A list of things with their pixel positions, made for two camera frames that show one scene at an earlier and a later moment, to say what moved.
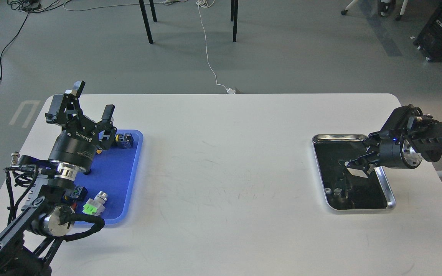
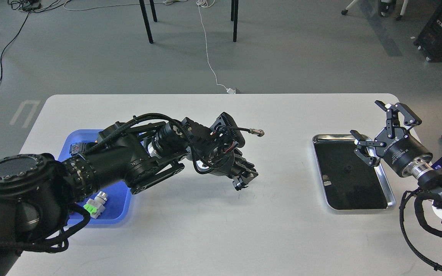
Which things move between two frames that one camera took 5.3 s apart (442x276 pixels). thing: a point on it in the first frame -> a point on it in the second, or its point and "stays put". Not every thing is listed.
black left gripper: [77, 146] -> [230, 162]
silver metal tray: [343, 189] stays put
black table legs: [149, 36] stays put
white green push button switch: [96, 206] stays put
